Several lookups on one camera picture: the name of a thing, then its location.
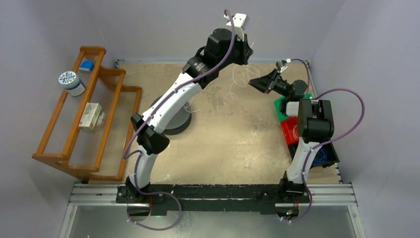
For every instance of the blue white round tin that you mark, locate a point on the blue white round tin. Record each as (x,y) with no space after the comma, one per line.
(72,84)

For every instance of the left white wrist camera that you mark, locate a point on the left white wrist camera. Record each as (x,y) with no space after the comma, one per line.
(240,22)

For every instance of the blue white small box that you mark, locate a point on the blue white small box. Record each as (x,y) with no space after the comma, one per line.
(86,66)

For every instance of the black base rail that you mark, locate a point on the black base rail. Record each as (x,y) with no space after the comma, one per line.
(266,199)

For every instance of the green plastic bin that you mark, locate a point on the green plastic bin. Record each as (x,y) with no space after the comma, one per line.
(277,103)

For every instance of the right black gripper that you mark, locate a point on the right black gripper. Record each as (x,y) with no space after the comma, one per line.
(272,83)

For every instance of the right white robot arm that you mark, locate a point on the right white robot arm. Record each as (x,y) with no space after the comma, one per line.
(315,125)

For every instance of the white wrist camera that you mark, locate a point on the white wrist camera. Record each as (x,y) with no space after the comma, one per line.
(282,65)
(240,22)

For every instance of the wooden rack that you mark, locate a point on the wooden rack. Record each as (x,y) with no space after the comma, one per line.
(95,154)

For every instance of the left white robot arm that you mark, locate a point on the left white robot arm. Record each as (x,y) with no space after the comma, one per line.
(224,47)

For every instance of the aluminium frame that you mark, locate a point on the aluminium frame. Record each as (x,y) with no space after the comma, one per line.
(105,195)

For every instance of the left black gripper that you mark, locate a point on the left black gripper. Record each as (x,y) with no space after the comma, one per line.
(246,51)

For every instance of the black cable spool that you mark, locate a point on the black cable spool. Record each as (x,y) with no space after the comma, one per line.
(178,120)

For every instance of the red plastic bin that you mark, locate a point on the red plastic bin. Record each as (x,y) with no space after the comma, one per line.
(289,128)

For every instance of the white red carton box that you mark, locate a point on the white red carton box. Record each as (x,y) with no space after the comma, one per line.
(90,116)

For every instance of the black plastic bin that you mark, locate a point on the black plastic bin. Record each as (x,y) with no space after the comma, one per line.
(325,157)

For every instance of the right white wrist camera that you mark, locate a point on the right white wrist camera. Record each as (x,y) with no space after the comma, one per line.
(282,65)

